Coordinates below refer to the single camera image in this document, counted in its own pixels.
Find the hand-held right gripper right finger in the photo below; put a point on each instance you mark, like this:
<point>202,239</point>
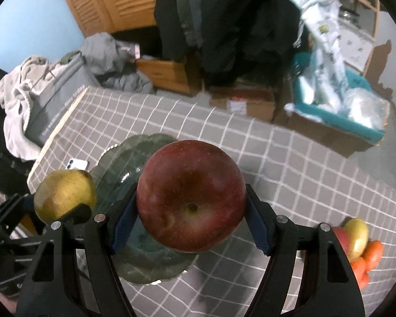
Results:
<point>259,231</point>

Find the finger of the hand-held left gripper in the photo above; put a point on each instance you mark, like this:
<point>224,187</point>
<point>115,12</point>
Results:
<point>27,202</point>
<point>77,214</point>

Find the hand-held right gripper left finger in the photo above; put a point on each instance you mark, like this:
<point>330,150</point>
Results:
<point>125,224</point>

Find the yellow pear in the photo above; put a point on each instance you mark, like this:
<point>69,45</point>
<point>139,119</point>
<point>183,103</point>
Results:
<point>64,191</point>

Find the green glass plate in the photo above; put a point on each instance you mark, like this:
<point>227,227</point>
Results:
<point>125,165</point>

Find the red apple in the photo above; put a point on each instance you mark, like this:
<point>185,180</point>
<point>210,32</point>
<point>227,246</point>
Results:
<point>191,196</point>

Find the yellow mango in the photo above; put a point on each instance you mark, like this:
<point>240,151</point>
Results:
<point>356,237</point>

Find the orange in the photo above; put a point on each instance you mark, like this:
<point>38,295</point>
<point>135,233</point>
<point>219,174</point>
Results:
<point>363,280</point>
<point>373,253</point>
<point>358,268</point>

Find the white smartphone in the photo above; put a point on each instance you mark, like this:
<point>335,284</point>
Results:
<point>77,164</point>

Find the dark cloth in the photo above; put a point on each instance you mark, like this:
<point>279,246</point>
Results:
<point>0,145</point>

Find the grey checked tablecloth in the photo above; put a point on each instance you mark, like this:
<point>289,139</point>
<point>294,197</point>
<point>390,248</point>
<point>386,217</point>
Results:
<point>283,171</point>

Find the grey tote bag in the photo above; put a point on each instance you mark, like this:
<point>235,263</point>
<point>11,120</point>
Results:
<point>57,99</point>

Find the beige hoodie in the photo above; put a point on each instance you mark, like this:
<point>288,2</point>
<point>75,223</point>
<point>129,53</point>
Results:
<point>15,89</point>

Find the large cardboard box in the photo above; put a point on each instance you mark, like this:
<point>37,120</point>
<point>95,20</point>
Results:
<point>316,132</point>

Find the small cardboard box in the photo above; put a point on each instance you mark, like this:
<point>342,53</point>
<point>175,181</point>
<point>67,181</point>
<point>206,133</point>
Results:
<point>244,100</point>

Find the wooden drawer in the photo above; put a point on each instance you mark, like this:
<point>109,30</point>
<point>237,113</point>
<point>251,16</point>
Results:
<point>165,72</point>

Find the clear plastic bag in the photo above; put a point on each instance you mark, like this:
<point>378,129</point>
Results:
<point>366,107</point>

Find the teal plastic basket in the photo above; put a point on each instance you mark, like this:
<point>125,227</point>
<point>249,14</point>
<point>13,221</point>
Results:
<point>359,82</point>

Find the printed white plastic bag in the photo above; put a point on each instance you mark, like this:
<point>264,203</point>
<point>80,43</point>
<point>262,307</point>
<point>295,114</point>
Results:
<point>323,46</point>

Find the large black hanging coat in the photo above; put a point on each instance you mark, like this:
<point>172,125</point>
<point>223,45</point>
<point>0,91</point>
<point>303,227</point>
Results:
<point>250,23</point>

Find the white drawer cabinet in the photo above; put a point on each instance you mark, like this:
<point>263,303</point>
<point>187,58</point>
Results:
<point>354,44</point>

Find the slim black hanging coat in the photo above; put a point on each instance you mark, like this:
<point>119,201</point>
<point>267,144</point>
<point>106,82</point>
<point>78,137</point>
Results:
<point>168,13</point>

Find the wooden louvered wardrobe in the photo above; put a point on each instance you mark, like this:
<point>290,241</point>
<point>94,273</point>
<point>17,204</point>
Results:
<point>118,0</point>

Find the grey hanging jacket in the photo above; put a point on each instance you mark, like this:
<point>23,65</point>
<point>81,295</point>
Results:
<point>193,13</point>

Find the wooden shelf rack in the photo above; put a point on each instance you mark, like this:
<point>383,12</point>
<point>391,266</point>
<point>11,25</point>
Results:
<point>369,5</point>

